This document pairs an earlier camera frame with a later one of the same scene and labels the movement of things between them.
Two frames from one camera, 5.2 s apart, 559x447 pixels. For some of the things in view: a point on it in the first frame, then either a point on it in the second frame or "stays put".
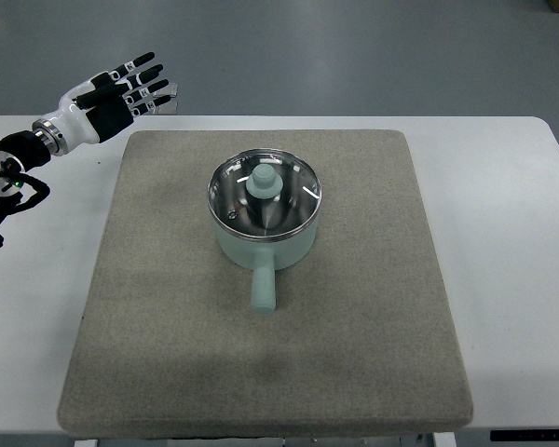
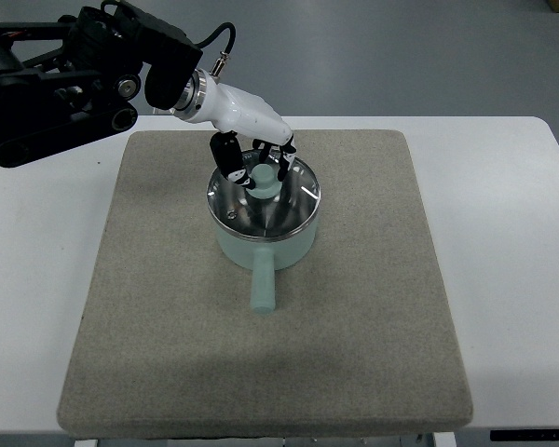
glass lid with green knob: [265, 194] stays put
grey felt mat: [361, 340] stays put
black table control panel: [544, 435] stays put
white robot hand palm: [93, 124] → [230, 109]
